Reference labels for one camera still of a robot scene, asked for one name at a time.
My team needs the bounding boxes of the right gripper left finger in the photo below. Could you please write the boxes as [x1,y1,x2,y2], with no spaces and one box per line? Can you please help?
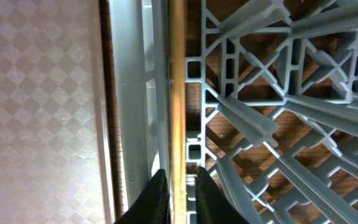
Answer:
[115,169,170,224]

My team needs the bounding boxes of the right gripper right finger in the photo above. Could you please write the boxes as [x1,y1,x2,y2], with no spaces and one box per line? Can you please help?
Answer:
[196,167,249,224]

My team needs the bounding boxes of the wooden chopstick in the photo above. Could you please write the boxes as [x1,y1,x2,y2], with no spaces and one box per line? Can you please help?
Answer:
[169,0,186,224]

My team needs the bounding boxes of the grey dishwasher rack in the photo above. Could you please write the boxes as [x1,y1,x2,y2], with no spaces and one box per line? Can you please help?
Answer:
[109,0,358,223]

